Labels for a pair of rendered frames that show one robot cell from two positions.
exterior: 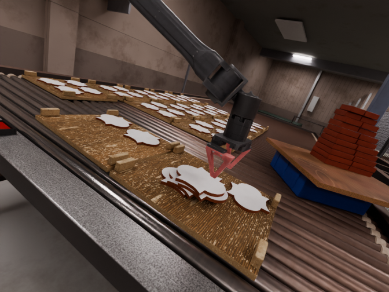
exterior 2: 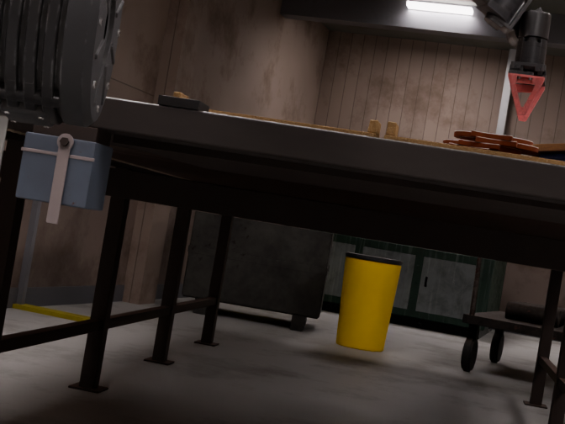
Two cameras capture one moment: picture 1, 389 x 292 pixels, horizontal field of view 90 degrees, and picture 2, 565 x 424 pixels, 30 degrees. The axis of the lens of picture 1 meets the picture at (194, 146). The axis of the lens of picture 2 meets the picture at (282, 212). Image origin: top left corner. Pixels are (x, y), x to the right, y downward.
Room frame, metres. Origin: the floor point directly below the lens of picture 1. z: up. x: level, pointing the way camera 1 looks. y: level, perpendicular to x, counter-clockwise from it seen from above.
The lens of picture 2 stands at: (-1.41, 0.82, 0.74)
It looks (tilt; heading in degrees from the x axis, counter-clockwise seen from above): 1 degrees up; 346
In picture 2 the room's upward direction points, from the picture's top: 9 degrees clockwise
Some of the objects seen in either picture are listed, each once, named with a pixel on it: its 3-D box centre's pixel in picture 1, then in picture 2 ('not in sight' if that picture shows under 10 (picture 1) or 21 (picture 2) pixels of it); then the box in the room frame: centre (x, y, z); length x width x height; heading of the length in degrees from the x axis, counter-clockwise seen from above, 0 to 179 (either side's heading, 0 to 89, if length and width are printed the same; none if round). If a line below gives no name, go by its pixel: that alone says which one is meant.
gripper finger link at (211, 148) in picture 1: (221, 159); (525, 91); (0.43, -0.07, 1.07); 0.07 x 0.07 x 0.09; 62
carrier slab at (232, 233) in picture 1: (203, 189); (493, 163); (0.51, -0.07, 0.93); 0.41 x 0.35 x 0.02; 65
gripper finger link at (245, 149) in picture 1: (232, 154); (525, 97); (0.50, -0.10, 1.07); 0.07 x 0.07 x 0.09; 62
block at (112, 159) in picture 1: (118, 158); (374, 128); (0.49, 0.20, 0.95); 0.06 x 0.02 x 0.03; 154
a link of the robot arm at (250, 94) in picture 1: (245, 105); (533, 27); (0.47, -0.09, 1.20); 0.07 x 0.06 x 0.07; 171
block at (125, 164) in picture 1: (125, 164); (392, 130); (0.47, 0.17, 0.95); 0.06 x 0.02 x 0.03; 155
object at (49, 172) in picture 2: not in sight; (63, 173); (0.55, 0.75, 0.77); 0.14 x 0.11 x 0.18; 67
